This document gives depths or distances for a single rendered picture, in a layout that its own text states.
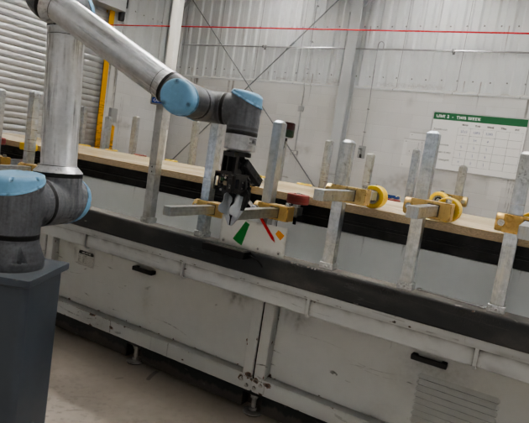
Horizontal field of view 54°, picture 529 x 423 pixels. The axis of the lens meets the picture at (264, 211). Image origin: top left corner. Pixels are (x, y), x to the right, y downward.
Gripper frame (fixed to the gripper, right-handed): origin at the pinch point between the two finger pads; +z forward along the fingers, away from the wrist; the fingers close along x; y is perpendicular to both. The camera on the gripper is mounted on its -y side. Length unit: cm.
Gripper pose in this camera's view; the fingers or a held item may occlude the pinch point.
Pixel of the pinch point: (232, 221)
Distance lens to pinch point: 151.4
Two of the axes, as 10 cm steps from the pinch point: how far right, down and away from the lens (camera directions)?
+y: -4.9, 0.0, -8.7
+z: -1.6, 9.8, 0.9
